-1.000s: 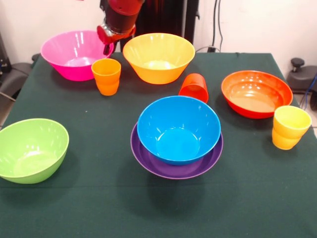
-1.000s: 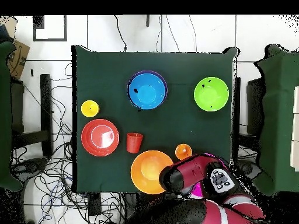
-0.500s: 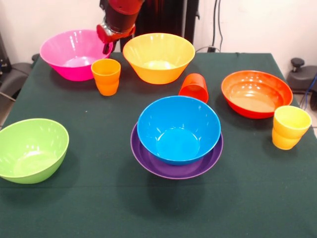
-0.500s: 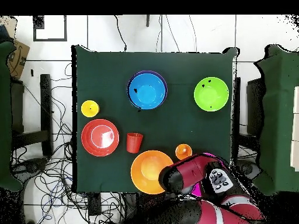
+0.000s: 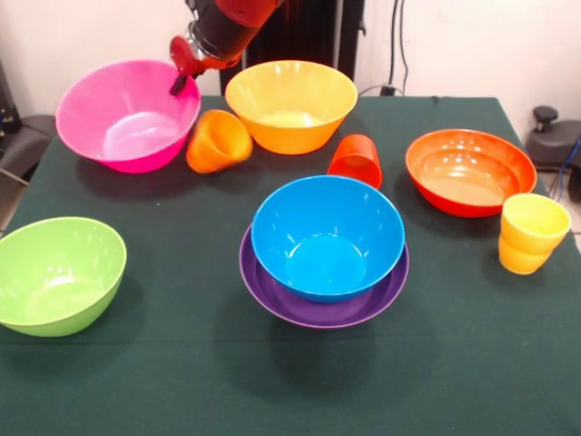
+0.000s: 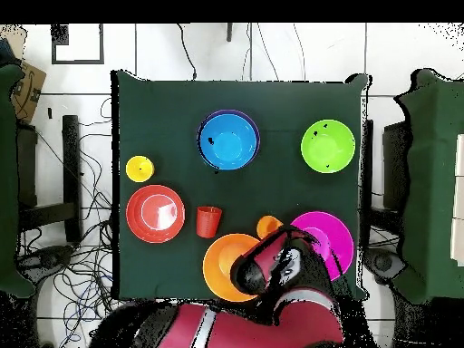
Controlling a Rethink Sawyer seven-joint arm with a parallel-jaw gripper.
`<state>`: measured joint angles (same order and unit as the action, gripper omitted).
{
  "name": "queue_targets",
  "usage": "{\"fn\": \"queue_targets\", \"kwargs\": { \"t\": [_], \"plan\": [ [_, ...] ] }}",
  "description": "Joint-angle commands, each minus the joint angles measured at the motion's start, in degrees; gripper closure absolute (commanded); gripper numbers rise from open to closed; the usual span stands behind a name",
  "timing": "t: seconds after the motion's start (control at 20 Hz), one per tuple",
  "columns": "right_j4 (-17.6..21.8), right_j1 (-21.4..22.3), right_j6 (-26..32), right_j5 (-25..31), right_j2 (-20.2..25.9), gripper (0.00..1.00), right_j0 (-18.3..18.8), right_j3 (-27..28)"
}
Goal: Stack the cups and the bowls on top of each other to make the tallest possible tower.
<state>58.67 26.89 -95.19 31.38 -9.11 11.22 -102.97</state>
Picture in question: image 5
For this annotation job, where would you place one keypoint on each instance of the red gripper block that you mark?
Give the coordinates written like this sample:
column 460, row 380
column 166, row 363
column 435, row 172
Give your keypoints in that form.
column 184, row 56

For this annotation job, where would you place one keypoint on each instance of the orange cup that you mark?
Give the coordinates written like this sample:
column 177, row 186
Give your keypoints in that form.
column 218, row 141

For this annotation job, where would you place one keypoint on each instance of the large pink bowl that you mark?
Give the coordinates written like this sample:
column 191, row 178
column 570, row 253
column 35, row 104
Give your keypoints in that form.
column 122, row 122

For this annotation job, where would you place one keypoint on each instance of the red-orange cup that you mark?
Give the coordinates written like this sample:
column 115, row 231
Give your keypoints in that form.
column 356, row 165

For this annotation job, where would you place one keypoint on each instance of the blue bowl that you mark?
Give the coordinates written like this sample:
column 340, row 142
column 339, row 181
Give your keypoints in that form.
column 327, row 236

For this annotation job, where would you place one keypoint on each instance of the purple bowl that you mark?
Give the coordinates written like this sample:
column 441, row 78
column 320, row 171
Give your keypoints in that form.
column 318, row 315

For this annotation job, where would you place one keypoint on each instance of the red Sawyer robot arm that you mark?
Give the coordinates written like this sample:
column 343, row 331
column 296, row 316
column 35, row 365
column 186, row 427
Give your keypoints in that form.
column 227, row 22

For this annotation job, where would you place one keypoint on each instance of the large yellow-orange bowl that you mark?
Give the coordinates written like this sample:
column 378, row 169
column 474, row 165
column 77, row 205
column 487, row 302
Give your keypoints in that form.
column 290, row 100

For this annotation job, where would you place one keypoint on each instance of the black device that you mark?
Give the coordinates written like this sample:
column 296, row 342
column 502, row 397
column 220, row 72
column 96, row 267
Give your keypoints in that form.
column 6, row 104

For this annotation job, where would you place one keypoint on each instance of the green bowl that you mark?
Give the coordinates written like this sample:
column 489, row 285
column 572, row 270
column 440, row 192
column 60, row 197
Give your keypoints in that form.
column 59, row 277

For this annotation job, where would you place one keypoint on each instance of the shallow red-orange bowl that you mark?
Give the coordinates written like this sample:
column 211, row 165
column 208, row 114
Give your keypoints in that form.
column 472, row 172

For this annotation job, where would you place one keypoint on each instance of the dark green tablecloth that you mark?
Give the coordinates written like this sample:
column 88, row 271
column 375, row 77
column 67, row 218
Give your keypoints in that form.
column 363, row 372

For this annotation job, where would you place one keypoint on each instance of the yellow cup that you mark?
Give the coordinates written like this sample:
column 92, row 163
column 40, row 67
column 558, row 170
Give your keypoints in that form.
column 531, row 236

